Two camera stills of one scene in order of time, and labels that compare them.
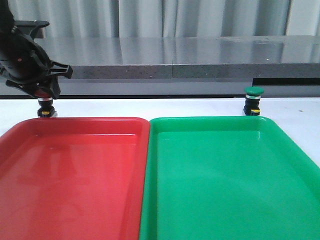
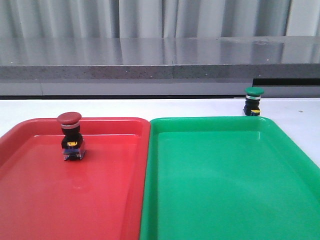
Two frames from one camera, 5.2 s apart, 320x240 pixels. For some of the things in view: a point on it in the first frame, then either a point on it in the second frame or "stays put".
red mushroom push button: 45,100 -> 72,143
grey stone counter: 184,65 stays put
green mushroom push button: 252,107 stays put
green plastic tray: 227,178 stays put
